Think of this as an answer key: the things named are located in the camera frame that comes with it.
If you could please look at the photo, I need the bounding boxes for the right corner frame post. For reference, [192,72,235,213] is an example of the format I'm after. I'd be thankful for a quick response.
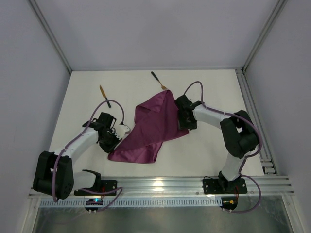
[242,0,288,73]

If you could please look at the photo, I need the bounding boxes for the left black controller board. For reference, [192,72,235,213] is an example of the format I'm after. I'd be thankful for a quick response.
[85,198,103,212]

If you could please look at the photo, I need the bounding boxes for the gold knife black handle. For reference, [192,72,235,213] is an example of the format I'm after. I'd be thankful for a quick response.
[99,85,111,108]

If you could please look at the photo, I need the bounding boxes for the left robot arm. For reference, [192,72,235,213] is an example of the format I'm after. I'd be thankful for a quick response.
[33,113,121,200]

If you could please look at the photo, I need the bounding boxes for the aluminium rail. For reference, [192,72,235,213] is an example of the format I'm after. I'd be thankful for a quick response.
[235,68,278,176]
[28,176,294,199]

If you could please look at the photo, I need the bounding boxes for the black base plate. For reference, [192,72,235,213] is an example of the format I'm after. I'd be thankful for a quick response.
[202,177,248,195]
[74,180,118,196]

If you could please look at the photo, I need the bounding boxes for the slotted cable duct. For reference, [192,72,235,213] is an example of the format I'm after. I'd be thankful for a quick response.
[39,196,222,208]

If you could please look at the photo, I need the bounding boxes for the right black controller board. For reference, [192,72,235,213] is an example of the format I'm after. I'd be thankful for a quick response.
[220,198,238,212]

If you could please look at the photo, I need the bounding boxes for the black controller board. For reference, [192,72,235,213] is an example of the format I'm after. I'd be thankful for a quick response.
[220,198,238,212]
[85,198,103,212]

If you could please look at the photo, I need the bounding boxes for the purple cloth napkin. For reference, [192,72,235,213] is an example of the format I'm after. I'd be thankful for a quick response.
[107,90,189,164]

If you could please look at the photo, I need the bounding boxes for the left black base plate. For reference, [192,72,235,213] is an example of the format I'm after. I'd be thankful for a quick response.
[74,180,118,196]

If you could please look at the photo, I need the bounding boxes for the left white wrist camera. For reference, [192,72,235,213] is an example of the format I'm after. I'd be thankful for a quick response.
[115,124,131,139]

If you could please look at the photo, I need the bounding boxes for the left corner frame post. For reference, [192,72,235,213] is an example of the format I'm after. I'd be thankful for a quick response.
[27,0,73,74]

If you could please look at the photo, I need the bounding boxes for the corner frame post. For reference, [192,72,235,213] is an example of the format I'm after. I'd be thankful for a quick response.
[242,0,288,73]
[27,0,73,74]

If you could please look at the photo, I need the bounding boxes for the right side aluminium rail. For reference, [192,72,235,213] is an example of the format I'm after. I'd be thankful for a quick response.
[235,68,278,176]

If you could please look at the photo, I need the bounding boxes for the gold fork black handle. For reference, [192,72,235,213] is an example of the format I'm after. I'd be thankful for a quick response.
[151,71,167,90]

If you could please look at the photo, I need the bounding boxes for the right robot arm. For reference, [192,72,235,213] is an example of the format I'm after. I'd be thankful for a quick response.
[174,95,260,194]

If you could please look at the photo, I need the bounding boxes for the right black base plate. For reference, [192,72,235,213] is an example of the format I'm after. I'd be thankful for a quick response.
[202,177,248,195]

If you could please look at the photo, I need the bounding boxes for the front aluminium rail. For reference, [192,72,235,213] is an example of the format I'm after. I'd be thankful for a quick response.
[28,176,294,199]

